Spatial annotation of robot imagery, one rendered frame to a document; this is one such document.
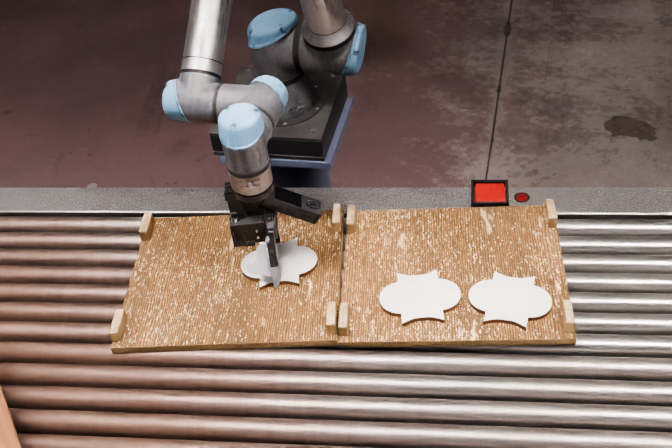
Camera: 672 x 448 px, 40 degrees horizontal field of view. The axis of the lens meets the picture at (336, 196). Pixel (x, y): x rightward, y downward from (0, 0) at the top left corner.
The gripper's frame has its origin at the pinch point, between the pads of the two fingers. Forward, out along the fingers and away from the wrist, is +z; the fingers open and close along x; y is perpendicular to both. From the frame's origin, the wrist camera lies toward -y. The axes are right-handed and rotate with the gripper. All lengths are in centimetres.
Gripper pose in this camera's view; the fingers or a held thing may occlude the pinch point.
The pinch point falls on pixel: (279, 263)
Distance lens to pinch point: 179.7
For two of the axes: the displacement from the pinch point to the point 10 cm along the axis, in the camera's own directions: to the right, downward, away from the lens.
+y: -9.9, 1.1, 0.2
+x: 0.6, 6.4, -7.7
